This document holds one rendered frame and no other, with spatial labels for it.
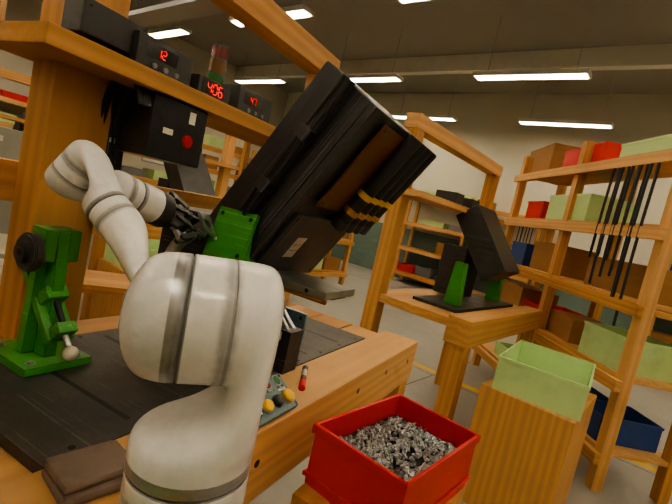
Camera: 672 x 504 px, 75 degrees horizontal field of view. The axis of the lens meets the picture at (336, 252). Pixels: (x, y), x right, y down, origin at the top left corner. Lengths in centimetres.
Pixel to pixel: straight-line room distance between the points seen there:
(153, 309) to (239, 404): 9
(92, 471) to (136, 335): 42
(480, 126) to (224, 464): 1059
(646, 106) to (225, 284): 996
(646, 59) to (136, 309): 806
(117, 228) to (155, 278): 49
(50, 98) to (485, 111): 1017
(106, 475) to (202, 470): 37
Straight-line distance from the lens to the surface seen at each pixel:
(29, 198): 117
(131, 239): 78
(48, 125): 114
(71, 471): 70
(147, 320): 29
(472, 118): 1093
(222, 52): 149
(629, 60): 822
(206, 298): 29
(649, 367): 341
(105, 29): 113
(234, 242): 104
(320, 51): 189
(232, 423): 33
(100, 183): 83
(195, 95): 121
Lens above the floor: 132
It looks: 5 degrees down
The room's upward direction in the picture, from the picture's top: 13 degrees clockwise
